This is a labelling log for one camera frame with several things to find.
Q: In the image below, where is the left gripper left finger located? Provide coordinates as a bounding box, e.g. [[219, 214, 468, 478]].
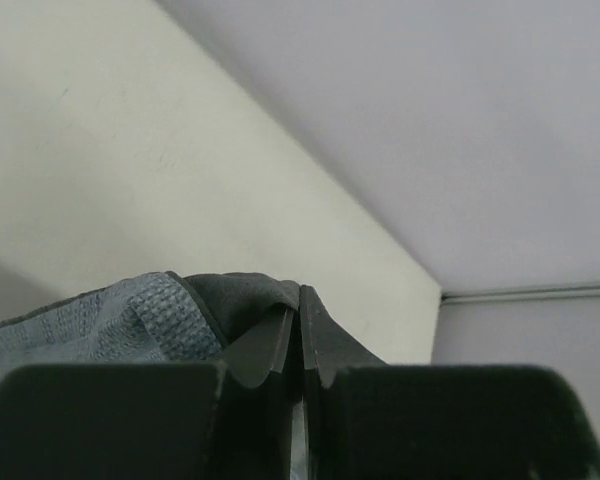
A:
[[0, 307, 295, 479]]

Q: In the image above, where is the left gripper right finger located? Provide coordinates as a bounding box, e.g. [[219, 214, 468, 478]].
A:
[[298, 286, 600, 479]]

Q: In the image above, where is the grey striped pillowcase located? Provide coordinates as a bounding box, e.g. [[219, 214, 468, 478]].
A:
[[0, 272, 300, 371]]

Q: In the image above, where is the right aluminium frame post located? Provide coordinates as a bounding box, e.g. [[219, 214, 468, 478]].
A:
[[441, 283, 600, 304]]

